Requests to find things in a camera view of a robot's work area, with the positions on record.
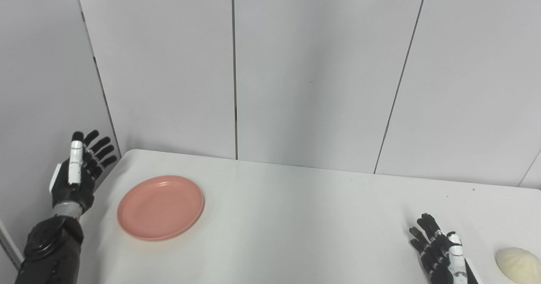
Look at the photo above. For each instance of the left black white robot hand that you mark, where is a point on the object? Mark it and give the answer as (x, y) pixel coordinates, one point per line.
(74, 182)

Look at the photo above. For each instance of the white steamed bun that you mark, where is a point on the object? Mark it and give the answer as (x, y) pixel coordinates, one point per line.
(520, 265)

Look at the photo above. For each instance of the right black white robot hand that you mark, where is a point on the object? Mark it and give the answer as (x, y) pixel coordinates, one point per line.
(444, 256)

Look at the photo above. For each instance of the pink round plate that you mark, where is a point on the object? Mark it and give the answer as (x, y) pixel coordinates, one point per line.
(160, 207)

